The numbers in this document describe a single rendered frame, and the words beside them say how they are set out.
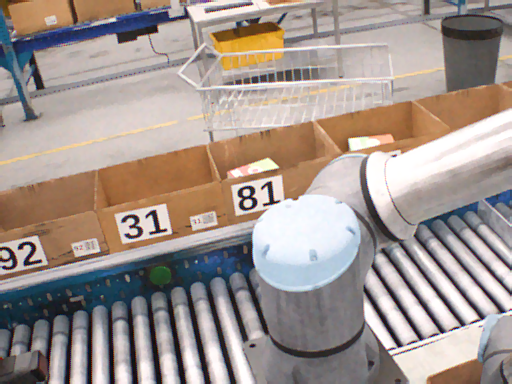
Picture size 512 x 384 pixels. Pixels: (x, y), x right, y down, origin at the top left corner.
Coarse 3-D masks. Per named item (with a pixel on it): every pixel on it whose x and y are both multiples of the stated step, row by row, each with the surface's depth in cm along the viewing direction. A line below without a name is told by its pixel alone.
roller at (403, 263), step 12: (396, 252) 185; (396, 264) 183; (408, 264) 179; (408, 276) 175; (420, 276) 173; (420, 288) 169; (432, 300) 164; (432, 312) 161; (444, 312) 158; (444, 324) 156; (456, 324) 154
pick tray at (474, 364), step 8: (472, 360) 130; (448, 368) 129; (456, 368) 129; (464, 368) 130; (472, 368) 131; (480, 368) 132; (432, 376) 128; (440, 376) 129; (448, 376) 130; (456, 376) 131; (464, 376) 132; (472, 376) 133; (480, 376) 134
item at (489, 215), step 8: (480, 200) 196; (480, 208) 197; (488, 208) 191; (480, 216) 198; (488, 216) 193; (496, 216) 187; (488, 224) 194; (496, 224) 188; (504, 224) 183; (496, 232) 189; (504, 232) 184; (504, 240) 185
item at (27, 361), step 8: (32, 352) 114; (40, 352) 114; (0, 360) 112; (8, 360) 112; (16, 360) 111; (24, 360) 111; (32, 360) 111; (40, 360) 112; (0, 368) 110; (8, 368) 110; (16, 368) 109; (24, 368) 109; (32, 368) 109; (40, 368) 110; (0, 376) 108; (8, 376) 109; (16, 376) 109; (24, 376) 109; (32, 376) 110; (40, 376) 110
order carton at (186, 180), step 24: (120, 168) 195; (144, 168) 197; (168, 168) 200; (192, 168) 202; (96, 192) 179; (120, 192) 199; (144, 192) 201; (168, 192) 204; (192, 192) 174; (216, 192) 177; (168, 216) 176; (192, 216) 178; (216, 216) 181; (120, 240) 175; (144, 240) 178; (168, 240) 180
